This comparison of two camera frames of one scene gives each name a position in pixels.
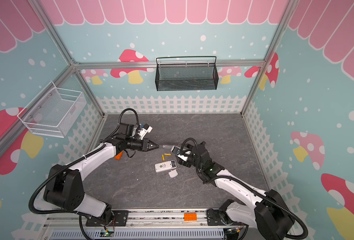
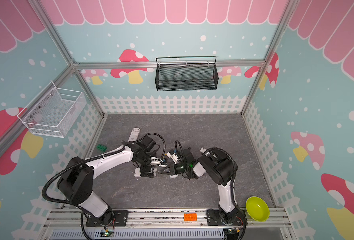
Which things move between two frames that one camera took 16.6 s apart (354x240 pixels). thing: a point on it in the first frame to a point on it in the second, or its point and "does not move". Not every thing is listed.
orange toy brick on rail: x=190 y=216 does not move
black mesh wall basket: x=186 y=73 does not move
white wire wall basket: x=54 y=112 does not move
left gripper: x=145 y=145 to x=143 y=169
